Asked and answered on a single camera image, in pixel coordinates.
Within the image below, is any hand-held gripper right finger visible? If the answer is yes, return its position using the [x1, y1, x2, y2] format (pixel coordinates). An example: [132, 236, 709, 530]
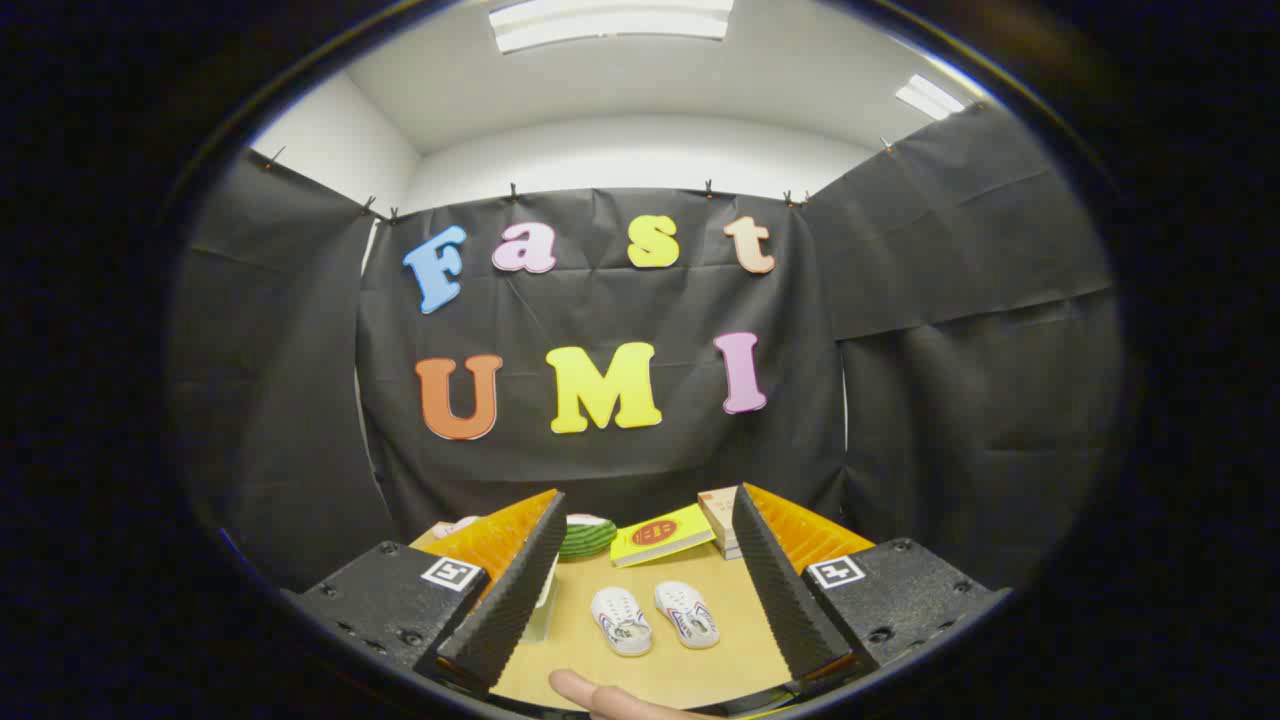
[732, 483, 1011, 683]

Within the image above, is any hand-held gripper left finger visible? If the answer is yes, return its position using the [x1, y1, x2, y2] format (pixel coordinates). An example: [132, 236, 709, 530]
[285, 488, 568, 693]

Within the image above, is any beige fabric storage box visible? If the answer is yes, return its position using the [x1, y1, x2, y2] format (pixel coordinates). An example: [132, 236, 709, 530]
[520, 555, 561, 643]

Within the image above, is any white canvas shoe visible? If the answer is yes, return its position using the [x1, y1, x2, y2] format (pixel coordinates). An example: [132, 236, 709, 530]
[654, 581, 721, 650]
[590, 587, 654, 658]

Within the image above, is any watermelon slice plush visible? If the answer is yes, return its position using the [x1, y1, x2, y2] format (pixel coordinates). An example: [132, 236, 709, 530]
[558, 513, 619, 559]

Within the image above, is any thick tan book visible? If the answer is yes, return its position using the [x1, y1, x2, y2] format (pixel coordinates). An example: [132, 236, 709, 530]
[697, 485, 742, 539]

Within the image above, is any yellow book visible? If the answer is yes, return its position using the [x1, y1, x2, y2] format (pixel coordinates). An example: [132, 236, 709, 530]
[610, 503, 717, 568]

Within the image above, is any black backdrop cloth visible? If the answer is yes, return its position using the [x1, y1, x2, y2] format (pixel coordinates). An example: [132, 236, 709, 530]
[170, 100, 1121, 591]

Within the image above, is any small ceiling light panel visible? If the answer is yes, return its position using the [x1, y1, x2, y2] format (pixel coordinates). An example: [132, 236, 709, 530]
[895, 73, 966, 121]

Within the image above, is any large ceiling light panel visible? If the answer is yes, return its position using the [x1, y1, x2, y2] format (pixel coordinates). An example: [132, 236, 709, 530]
[488, 0, 736, 54]

